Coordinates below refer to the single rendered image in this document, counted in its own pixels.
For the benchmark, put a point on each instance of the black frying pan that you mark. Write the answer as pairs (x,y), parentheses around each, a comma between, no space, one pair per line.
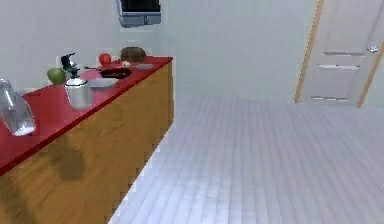
(115,72)

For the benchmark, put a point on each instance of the green apple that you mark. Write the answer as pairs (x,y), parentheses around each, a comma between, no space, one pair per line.
(56,75)

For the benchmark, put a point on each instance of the small grey dish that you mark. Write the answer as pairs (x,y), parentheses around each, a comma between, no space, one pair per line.
(144,66)

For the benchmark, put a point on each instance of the white room door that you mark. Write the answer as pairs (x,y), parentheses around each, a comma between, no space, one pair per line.
(343,53)

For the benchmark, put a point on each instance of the pale potato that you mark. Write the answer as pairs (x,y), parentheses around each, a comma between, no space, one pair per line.
(126,63)

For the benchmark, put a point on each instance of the red tomato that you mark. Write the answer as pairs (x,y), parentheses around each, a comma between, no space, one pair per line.
(105,59)

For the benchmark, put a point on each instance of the brown bread loaf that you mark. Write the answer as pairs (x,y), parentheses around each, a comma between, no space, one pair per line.
(133,54)

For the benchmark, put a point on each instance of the clear glass bottle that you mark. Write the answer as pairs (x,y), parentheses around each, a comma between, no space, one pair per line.
(15,111)

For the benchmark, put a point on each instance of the grey framed window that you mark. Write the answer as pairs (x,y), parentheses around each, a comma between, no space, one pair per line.
(139,11)

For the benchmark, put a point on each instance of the wooden counter with red top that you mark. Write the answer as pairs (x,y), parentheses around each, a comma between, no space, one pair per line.
(110,126)

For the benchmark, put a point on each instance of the grey plate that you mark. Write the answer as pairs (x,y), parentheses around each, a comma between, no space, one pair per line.
(102,82)

